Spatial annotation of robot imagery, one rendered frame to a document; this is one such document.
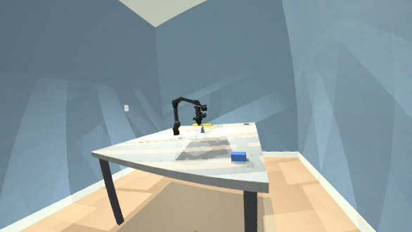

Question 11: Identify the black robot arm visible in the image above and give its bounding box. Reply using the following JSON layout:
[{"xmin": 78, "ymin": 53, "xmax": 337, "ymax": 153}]
[{"xmin": 172, "ymin": 97, "xmax": 207, "ymax": 136}]

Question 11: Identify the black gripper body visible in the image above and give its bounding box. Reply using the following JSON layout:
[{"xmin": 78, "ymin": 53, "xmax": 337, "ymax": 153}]
[{"xmin": 193, "ymin": 111, "xmax": 203, "ymax": 120}]

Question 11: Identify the blue rectangular block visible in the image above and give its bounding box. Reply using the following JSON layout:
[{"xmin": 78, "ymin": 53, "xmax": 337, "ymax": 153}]
[{"xmin": 231, "ymin": 152, "xmax": 247, "ymax": 162}]

